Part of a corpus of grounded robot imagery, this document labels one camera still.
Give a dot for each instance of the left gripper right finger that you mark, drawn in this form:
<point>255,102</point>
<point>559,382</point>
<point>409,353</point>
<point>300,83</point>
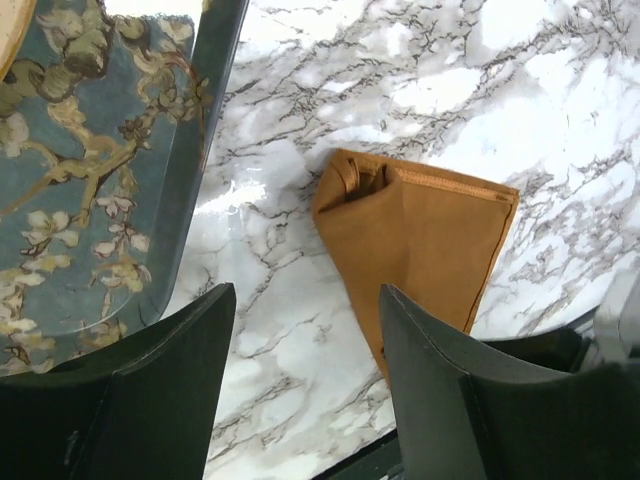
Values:
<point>456,424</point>

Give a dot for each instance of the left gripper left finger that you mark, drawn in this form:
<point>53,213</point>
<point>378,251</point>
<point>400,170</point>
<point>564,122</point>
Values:
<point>141,408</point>

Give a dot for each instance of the brown cloth napkin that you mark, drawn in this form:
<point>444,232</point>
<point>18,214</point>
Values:
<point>435,234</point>

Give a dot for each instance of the green floral tray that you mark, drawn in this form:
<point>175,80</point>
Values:
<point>107,118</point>

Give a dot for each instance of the peach floral plate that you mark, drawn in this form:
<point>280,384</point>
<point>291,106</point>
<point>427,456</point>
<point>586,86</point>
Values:
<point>15,17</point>

